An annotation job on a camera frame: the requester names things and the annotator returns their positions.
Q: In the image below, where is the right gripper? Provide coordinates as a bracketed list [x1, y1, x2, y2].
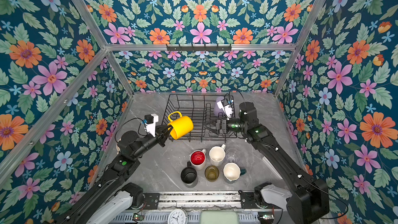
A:
[205, 114, 249, 138]

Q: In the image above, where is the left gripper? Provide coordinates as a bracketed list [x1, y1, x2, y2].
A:
[131, 122, 175, 161]

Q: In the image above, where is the lavender plastic cup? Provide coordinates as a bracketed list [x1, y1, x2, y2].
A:
[214, 96, 226, 117]

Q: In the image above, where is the yellow mug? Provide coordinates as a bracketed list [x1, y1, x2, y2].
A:
[167, 111, 194, 140]

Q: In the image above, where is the black mug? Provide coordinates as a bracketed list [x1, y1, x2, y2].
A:
[180, 161, 198, 184]

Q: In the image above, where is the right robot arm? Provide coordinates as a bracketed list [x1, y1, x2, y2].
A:
[203, 102, 330, 224]

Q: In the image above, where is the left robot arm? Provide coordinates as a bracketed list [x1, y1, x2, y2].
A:
[54, 125, 173, 224]

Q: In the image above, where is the cream white mug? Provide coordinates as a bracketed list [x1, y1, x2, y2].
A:
[209, 144, 226, 167]

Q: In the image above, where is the red interior white mug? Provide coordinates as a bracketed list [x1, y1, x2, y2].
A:
[190, 149, 206, 170]

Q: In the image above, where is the clear glass cup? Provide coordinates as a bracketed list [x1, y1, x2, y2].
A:
[226, 148, 240, 163]

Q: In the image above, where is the olive green glass cup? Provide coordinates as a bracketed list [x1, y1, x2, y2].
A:
[205, 166, 219, 182]

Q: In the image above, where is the white analog clock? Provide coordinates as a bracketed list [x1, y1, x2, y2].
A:
[167, 208, 189, 224]

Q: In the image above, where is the pale green sponge pad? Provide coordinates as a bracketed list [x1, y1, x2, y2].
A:
[200, 211, 239, 224]

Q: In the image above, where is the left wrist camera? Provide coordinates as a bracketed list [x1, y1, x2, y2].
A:
[144, 114, 159, 137]

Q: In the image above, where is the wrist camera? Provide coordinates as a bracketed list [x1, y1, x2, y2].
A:
[217, 99, 233, 119]
[144, 114, 159, 137]

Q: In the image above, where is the black wire dish rack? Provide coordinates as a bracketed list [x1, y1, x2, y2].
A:
[162, 93, 237, 142]

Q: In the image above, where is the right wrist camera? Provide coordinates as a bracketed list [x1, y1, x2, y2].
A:
[217, 99, 233, 119]

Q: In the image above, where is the white mug green handle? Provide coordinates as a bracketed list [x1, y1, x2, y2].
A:
[223, 162, 246, 183]

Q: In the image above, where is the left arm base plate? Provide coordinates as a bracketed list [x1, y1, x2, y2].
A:
[127, 193, 160, 211]

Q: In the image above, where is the wall hook rail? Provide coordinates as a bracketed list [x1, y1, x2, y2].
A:
[166, 44, 232, 52]

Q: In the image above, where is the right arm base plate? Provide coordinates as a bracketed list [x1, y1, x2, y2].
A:
[238, 190, 280, 209]

